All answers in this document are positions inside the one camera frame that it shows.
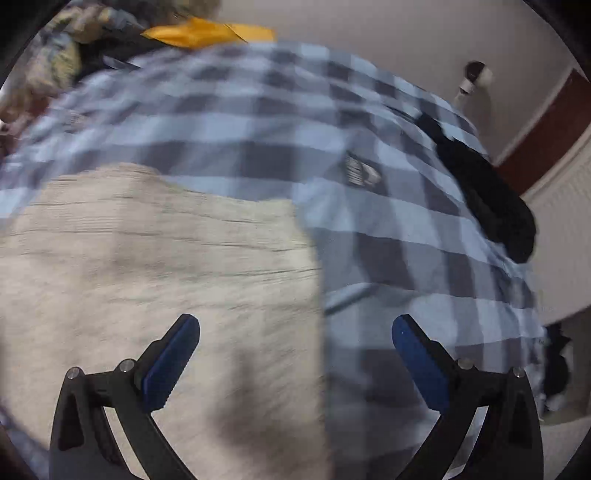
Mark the black clothing pile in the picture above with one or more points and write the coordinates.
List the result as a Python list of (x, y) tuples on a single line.
[(489, 194)]

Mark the dark red door frame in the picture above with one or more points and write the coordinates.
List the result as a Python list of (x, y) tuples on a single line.
[(545, 134)]

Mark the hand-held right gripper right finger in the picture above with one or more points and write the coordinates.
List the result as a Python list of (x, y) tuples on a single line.
[(420, 364)]

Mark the blue checked bed cover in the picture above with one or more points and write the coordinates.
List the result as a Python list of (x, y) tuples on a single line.
[(351, 175)]

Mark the cream tweed checked garment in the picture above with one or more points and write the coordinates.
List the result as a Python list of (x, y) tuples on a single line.
[(157, 295)]

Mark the white radiator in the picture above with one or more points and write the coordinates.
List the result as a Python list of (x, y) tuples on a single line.
[(561, 221)]

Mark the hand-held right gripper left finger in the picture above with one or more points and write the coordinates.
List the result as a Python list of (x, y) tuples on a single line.
[(168, 364)]

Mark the pile of mixed clothes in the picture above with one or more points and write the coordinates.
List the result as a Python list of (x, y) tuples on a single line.
[(55, 50)]

